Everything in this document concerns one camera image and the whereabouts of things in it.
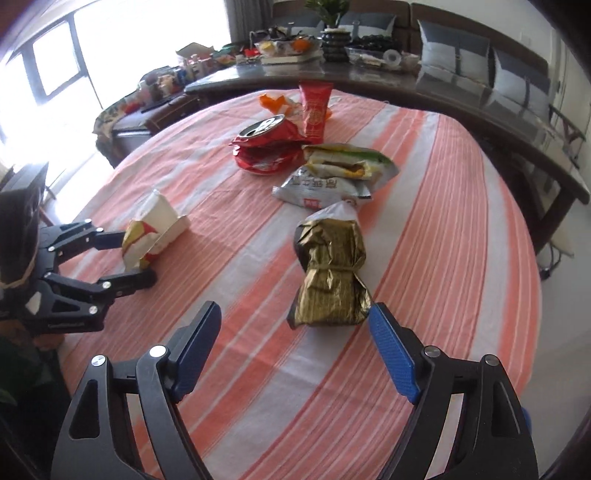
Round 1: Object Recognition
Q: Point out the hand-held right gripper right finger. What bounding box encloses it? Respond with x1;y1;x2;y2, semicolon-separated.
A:
368;302;541;480

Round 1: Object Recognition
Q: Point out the printed blanket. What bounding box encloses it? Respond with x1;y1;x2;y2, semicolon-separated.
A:
95;99;139;139

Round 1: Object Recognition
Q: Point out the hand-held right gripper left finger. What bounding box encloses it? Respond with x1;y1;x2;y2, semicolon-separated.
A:
48;301;222;480

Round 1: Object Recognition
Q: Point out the grey blue pillow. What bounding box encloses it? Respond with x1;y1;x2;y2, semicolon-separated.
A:
339;11;398;37
480;46;552;121
416;18;492;86

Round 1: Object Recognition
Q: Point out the green potted plant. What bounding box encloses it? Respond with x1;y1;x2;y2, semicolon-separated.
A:
305;0;352;63

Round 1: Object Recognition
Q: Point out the dark wooden sofa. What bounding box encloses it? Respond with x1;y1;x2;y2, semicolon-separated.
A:
270;0;573;153

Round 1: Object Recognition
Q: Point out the glass tray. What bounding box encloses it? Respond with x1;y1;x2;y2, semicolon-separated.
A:
344;34;402;68

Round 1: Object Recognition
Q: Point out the green yellow snack bag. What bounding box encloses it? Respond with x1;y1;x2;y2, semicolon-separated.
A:
302;143;400;182

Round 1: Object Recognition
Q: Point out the silver snack bag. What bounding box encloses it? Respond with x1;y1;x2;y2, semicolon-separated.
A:
271;165;372;208

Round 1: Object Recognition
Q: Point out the white red paper carton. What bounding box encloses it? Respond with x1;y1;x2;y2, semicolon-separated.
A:
121;188;191;271

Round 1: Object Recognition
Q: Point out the orange striped tablecloth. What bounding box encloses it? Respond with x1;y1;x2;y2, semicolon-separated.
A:
60;88;543;480

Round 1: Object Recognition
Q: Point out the dark wooden bench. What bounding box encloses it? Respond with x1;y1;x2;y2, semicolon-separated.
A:
95;90;204;169

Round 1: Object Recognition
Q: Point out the group of small bottles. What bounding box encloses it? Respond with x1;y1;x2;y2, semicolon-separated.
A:
136;51;218;100

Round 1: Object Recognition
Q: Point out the glass fruit bowl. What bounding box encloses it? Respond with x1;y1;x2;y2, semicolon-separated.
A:
255;34;324;55

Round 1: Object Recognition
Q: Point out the balcony window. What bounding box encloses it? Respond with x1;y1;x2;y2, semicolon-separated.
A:
0;9;100;185

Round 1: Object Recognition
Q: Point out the open cardboard box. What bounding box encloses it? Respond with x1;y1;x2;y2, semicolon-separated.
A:
175;42;215;61

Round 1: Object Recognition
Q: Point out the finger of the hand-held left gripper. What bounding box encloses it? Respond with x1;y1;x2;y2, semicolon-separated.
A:
41;269;158;319
39;222;127;261

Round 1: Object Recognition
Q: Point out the grey curtain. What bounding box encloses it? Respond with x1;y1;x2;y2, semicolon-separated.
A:
224;0;273;44

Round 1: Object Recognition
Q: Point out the gold foil packet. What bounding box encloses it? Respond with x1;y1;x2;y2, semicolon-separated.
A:
286;200;372;329

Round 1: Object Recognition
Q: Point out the crushed red soda can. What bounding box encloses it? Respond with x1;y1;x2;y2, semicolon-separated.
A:
231;122;308;176

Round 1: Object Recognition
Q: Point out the thick book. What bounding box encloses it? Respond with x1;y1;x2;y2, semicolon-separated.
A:
261;51;324;65

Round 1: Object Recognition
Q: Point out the dark wooden coffee table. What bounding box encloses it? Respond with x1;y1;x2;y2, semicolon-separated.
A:
185;55;591;254

